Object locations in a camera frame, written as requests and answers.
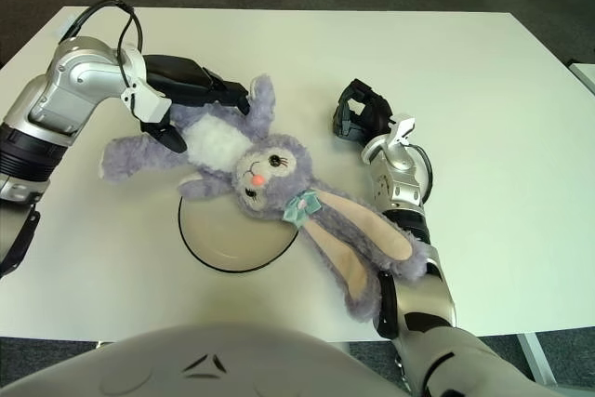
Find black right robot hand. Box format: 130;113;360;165
332;79;396;139

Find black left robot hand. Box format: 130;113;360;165
139;55;252;154

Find purple plush bunny doll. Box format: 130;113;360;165
99;73;429;324

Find white plate black rim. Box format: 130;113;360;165
178;192;298;273

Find white neighbouring table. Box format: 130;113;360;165
569;61;595;96

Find white table leg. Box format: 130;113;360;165
518;332;554;384

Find grey robot torso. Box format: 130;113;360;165
0;322;531;397

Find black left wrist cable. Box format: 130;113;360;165
58;0;143;91

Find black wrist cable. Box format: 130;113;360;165
58;0;143;91
408;145;436;203

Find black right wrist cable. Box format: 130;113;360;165
408;145;436;203

